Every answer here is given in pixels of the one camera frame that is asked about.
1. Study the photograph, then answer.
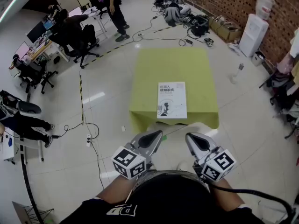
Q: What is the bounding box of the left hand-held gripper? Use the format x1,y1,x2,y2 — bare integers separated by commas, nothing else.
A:
111,129,164,180

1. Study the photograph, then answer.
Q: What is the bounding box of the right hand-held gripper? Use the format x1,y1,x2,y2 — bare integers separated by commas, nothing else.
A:
185,132,237,183

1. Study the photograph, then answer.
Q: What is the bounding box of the white book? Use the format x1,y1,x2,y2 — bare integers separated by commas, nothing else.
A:
157,81,188,119

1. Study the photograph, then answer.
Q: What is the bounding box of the person's left forearm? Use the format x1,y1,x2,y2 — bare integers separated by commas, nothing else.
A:
96,174,142,205

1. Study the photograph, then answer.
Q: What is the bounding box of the person's right forearm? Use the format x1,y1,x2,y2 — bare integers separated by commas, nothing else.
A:
207,177,246,212

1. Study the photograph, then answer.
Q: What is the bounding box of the person's black shirt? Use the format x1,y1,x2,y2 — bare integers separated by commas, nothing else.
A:
59,170,266,224

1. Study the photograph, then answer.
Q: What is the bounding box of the green cloth covered table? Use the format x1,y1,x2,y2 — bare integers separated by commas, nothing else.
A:
128,47,221,133

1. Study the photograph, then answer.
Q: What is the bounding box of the white floor stand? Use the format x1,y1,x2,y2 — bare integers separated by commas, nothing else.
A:
229,63,245,84

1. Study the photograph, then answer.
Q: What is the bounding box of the white trash bin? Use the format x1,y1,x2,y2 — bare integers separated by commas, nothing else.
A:
251,51,267,67

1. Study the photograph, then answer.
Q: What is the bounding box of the cardboard box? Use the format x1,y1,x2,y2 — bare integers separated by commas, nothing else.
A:
208,14,244,42

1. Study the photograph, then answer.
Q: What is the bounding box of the black equipment case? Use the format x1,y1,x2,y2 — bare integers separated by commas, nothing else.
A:
188,14,210,37

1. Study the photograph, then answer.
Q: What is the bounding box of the black office chair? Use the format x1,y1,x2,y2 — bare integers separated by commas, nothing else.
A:
48,30,101,70
13,54,59,95

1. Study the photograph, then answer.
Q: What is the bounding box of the white water dispenser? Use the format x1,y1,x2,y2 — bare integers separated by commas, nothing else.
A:
238,13,270,58

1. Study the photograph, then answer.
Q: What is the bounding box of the grey backpack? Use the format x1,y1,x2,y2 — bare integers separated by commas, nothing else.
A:
163,3,182,23

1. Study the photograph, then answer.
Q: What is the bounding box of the small white table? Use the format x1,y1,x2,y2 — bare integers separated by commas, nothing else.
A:
0,126,45,163

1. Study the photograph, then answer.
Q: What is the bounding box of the white desk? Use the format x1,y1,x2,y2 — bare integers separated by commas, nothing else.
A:
80,6,108,40

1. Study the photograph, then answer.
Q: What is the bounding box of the silver laptop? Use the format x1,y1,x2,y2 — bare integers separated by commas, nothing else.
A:
11,201,33,224

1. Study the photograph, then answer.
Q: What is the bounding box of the cluttered wooden desk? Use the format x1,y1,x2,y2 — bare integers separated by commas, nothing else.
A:
13,17,71,64

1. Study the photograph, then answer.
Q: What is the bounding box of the clear water bottle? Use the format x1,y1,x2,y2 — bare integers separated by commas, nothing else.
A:
255,0,276,21

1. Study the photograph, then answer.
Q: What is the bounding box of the black computer monitor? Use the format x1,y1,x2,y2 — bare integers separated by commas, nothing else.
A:
26,21,49,43

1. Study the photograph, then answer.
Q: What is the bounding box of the black floor cable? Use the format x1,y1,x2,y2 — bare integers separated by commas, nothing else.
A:
52,122,105,190

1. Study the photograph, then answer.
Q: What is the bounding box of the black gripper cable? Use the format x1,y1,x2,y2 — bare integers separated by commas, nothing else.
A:
209,183,295,224

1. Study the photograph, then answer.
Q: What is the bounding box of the black wire rack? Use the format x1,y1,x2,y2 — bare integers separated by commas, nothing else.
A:
23,205,55,224

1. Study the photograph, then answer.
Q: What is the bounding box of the black hose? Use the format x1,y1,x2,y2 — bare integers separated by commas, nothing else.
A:
19,146,45,224

